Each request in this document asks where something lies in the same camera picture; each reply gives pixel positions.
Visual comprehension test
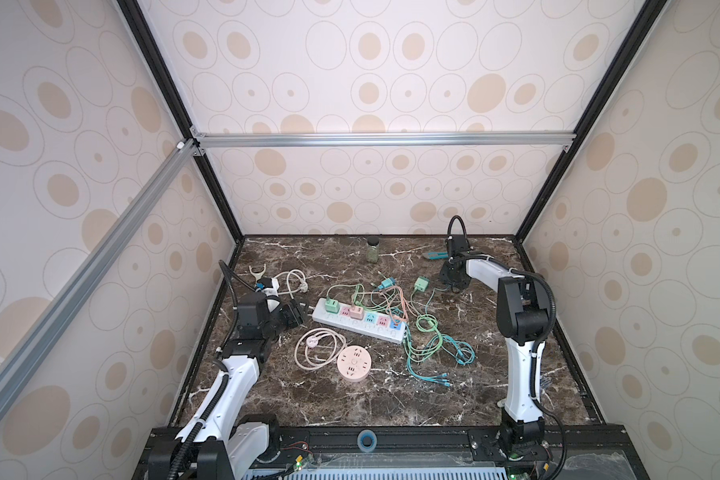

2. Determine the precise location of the green charger plug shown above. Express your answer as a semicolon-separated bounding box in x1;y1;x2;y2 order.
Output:
325;299;341;314
414;276;430;293

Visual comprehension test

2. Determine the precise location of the pink charger plug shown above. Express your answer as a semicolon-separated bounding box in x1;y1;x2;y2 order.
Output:
348;306;365;320

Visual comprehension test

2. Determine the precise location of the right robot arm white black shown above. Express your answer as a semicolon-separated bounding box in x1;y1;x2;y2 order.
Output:
439;215;567;479

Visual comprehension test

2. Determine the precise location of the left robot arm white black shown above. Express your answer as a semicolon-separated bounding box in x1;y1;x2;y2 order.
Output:
141;270;304;479

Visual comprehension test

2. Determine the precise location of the teal charger plug left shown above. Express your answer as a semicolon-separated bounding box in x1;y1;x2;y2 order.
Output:
378;277;396;290

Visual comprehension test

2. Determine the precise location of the cream vegetable peeler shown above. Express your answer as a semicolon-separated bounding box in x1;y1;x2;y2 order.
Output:
248;265;267;283

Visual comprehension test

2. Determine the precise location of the white colourful power strip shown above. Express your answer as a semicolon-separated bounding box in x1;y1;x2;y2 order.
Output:
312;298;408;344

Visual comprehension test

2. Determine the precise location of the glass spice jar black lid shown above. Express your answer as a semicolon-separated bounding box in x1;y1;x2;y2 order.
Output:
366;236;380;264

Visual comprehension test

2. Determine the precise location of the pink round socket hub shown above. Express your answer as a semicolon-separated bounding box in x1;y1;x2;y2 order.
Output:
336;345;372;383

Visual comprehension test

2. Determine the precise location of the silver aluminium bar back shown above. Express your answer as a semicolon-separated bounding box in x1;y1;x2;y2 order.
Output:
196;131;576;149

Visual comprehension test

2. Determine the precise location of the silver aluminium bar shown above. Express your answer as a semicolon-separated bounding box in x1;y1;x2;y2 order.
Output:
0;138;199;421
196;131;576;149

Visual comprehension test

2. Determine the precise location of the silver aluminium bar left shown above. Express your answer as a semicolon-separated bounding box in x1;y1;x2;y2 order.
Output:
0;138;199;421

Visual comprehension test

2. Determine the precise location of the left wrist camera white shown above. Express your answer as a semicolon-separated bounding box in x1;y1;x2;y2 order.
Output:
257;276;281;312

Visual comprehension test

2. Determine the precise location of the pink charger cable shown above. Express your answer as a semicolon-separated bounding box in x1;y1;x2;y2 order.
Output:
359;285;410;322

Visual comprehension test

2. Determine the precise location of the white power strip cable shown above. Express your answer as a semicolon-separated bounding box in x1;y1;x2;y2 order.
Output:
269;268;310;296

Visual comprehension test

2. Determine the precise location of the pink round hub cable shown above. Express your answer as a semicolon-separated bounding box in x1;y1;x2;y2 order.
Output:
293;327;348;372

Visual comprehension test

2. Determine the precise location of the green charger cable bundle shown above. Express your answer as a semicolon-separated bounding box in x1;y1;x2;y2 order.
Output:
326;283;446;364

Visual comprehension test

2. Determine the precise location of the teal charger cable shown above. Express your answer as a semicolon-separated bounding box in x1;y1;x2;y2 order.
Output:
403;326;478;388

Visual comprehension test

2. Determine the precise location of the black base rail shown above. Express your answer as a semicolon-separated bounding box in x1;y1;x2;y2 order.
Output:
134;419;648;479

